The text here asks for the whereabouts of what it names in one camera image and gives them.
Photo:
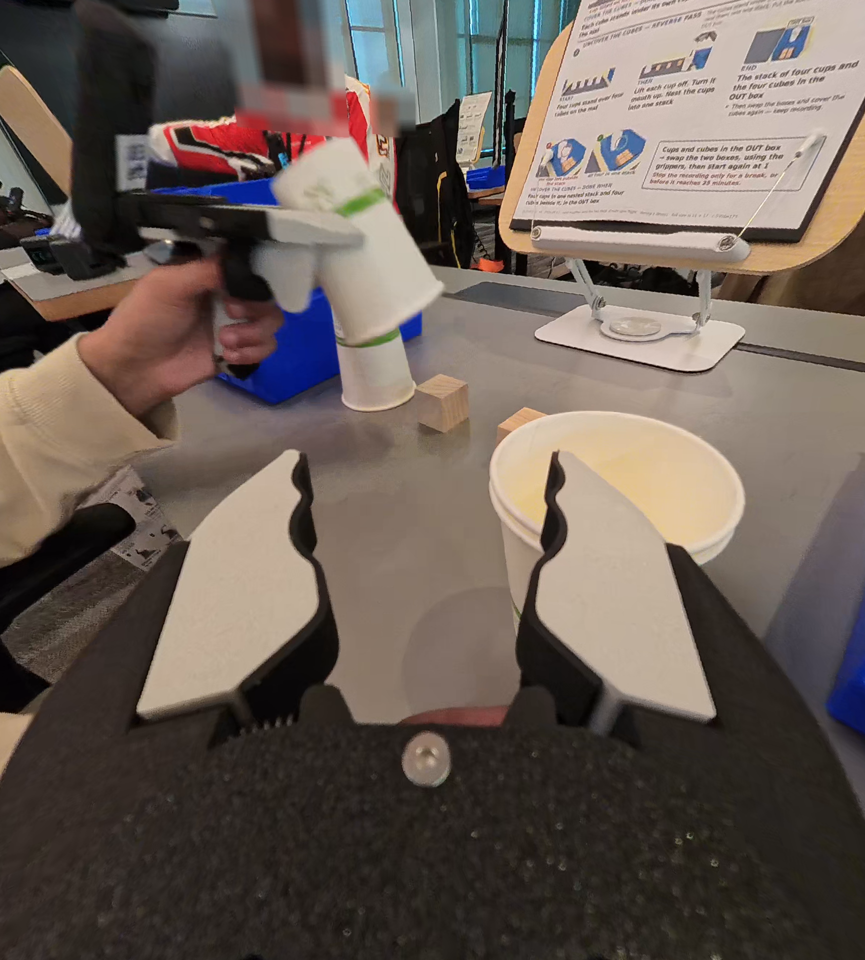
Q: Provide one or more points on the printed paper sheet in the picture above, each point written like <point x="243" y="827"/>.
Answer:
<point x="144" y="517"/>

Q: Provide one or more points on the printed instruction sheet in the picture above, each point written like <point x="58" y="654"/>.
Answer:
<point x="702" y="112"/>

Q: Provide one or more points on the wooden cube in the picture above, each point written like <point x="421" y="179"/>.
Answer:
<point x="444" y="405"/>
<point x="515" y="424"/>

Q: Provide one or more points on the person's left hand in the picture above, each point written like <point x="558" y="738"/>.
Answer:
<point x="155" y="337"/>

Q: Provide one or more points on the black office chair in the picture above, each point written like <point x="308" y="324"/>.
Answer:
<point x="27" y="570"/>

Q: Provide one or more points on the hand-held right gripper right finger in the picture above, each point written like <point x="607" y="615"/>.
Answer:
<point x="620" y="615"/>

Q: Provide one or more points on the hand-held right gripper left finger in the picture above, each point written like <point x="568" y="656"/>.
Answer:
<point x="237" y="600"/>

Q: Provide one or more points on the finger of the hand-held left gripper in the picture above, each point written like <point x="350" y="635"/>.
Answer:
<point x="305" y="229"/>

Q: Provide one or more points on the black backpack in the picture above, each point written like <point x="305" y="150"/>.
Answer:
<point x="432" y="187"/>

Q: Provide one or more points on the wooden document stand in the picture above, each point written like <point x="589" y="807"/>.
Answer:
<point x="702" y="349"/>
<point x="27" y="120"/>

